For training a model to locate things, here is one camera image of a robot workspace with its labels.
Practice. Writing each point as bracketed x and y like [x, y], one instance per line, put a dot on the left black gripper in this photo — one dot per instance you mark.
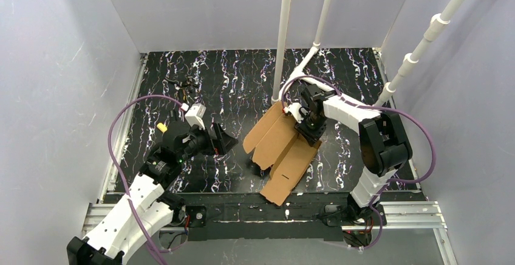
[213, 139]

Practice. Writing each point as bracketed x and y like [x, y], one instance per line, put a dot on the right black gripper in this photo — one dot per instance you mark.
[310, 126]

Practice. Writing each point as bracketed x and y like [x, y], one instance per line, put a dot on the brown cardboard box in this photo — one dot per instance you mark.
[275, 144]

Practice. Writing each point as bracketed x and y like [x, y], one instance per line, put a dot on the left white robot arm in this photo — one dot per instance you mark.
[148, 206]

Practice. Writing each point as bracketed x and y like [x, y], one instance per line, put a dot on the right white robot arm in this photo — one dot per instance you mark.
[384, 144]

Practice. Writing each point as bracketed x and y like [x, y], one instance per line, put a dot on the black pliers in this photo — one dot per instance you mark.
[187, 85]

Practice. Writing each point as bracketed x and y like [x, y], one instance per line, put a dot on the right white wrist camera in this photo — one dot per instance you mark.
[295, 110]

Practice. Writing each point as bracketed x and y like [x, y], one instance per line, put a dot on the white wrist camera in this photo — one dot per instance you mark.
[194, 115]
[295, 110]

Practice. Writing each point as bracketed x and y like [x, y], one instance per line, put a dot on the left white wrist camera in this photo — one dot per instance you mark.
[194, 115]

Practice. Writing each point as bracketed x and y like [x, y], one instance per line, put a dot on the white PVC pipe frame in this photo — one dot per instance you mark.
[301, 26]

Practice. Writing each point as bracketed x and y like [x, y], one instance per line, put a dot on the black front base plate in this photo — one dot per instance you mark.
[317, 215]

